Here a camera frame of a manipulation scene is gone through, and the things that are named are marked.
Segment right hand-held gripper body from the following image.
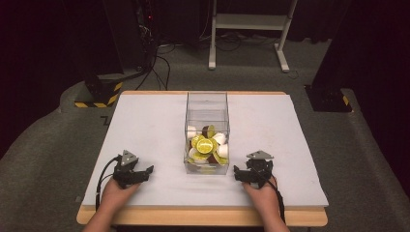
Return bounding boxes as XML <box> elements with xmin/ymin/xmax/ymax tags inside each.
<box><xmin>245</xmin><ymin>150</ymin><xmax>275</xmax><ymax>189</ymax></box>

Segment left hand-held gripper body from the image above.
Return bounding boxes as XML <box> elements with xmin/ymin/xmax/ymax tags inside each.
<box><xmin>112</xmin><ymin>149</ymin><xmax>145</xmax><ymax>189</ymax></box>

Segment person's left hand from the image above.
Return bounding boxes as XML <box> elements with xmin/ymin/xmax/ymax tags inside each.
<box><xmin>100</xmin><ymin>177</ymin><xmax>142</xmax><ymax>217</ymax></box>

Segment person's right hand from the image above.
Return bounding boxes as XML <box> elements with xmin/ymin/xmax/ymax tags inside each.
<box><xmin>242</xmin><ymin>175</ymin><xmax>282</xmax><ymax>217</ymax></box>

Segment white foam board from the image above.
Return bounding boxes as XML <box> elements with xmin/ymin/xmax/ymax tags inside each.
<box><xmin>81</xmin><ymin>93</ymin><xmax>330</xmax><ymax>208</ymax></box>

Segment wooden table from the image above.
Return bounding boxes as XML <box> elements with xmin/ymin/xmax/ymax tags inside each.
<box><xmin>75</xmin><ymin>90</ymin><xmax>329</xmax><ymax>228</ymax></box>

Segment clear plastic box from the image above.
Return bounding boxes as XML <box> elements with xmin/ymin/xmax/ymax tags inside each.
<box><xmin>183</xmin><ymin>91</ymin><xmax>231</xmax><ymax>176</ymax></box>

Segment black yellow striped stand base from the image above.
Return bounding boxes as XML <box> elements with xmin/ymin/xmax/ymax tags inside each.
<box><xmin>73</xmin><ymin>72</ymin><xmax>125</xmax><ymax>109</ymax></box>

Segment dark equipment rack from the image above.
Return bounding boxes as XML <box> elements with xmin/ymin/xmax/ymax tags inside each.
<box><xmin>102</xmin><ymin>0</ymin><xmax>159</xmax><ymax>73</ymax></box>

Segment white metal stand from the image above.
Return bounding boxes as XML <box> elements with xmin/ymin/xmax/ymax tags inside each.
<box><xmin>208</xmin><ymin>0</ymin><xmax>299</xmax><ymax>73</ymax></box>

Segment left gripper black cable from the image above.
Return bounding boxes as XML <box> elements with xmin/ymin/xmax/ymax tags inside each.
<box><xmin>95</xmin><ymin>156</ymin><xmax>121</xmax><ymax>213</ymax></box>

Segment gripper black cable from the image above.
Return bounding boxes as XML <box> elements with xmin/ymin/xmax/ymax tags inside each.
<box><xmin>95</xmin><ymin>156</ymin><xmax>121</xmax><ymax>213</ymax></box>
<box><xmin>257</xmin><ymin>170</ymin><xmax>287</xmax><ymax>224</ymax></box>

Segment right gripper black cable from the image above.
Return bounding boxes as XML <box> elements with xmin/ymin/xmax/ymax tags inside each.
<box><xmin>257</xmin><ymin>170</ymin><xmax>287</xmax><ymax>224</ymax></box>

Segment black floor cables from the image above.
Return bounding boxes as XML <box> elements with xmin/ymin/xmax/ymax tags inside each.
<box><xmin>134</xmin><ymin>41</ymin><xmax>182</xmax><ymax>92</ymax></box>

